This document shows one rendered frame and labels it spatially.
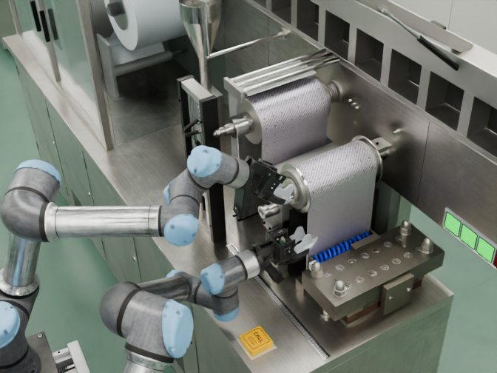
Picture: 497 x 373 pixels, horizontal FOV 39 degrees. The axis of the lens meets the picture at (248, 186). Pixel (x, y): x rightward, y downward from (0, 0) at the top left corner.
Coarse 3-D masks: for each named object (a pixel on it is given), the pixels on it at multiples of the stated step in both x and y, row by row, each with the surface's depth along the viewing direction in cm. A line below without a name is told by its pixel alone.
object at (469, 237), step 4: (464, 228) 188; (464, 232) 189; (468, 232) 187; (472, 232) 186; (464, 236) 189; (468, 236) 188; (472, 236) 186; (476, 236) 185; (464, 240) 190; (468, 240) 188; (472, 240) 187; (468, 244) 189; (472, 244) 188
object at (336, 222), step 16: (368, 192) 204; (320, 208) 196; (336, 208) 200; (352, 208) 204; (368, 208) 209; (320, 224) 200; (336, 224) 204; (352, 224) 209; (368, 224) 213; (320, 240) 204; (336, 240) 208
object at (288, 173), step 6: (366, 144) 202; (372, 150) 201; (282, 174) 197; (288, 174) 194; (294, 174) 192; (294, 180) 192; (300, 186) 190; (300, 192) 192; (300, 198) 193; (294, 204) 197; (300, 204) 194
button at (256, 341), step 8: (256, 328) 199; (240, 336) 197; (248, 336) 197; (256, 336) 197; (264, 336) 197; (248, 344) 194; (256, 344) 194; (264, 344) 194; (272, 344) 196; (248, 352) 195; (256, 352) 194
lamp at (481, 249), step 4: (480, 240) 184; (480, 244) 185; (484, 244) 183; (488, 244) 182; (480, 248) 185; (484, 248) 184; (488, 248) 182; (492, 248) 181; (480, 252) 186; (484, 252) 184; (488, 252) 183; (492, 252) 182; (484, 256) 185; (488, 256) 184; (492, 256) 182; (488, 260) 184
